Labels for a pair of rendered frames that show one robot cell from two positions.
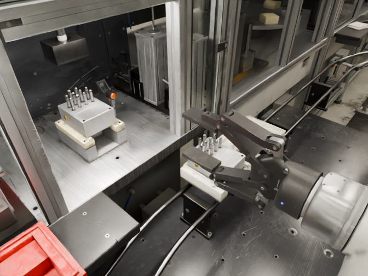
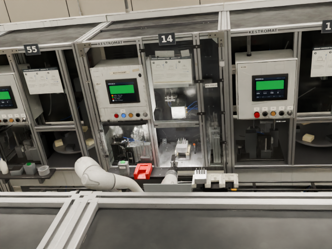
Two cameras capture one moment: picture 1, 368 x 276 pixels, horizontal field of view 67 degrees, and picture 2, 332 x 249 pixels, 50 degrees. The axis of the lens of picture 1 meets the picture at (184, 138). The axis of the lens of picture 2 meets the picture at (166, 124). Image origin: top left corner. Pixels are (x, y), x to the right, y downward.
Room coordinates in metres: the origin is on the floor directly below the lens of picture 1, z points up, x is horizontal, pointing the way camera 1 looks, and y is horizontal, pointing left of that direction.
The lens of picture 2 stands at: (-0.80, -2.01, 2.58)
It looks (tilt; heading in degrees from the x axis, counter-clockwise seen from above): 26 degrees down; 60
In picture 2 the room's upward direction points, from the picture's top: 7 degrees counter-clockwise
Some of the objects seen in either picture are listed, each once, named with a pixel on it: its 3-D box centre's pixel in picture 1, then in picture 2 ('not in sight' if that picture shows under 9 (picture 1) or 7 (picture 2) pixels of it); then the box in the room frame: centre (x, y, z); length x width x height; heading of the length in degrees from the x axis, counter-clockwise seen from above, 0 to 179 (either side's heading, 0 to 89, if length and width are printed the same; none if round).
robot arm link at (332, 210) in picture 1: (332, 207); (171, 176); (0.24, -0.20, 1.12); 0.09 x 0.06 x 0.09; 138
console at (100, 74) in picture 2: not in sight; (124, 89); (0.30, 0.49, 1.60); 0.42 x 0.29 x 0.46; 138
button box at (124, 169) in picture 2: not in sight; (124, 167); (0.12, 0.37, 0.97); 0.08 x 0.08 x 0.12; 48
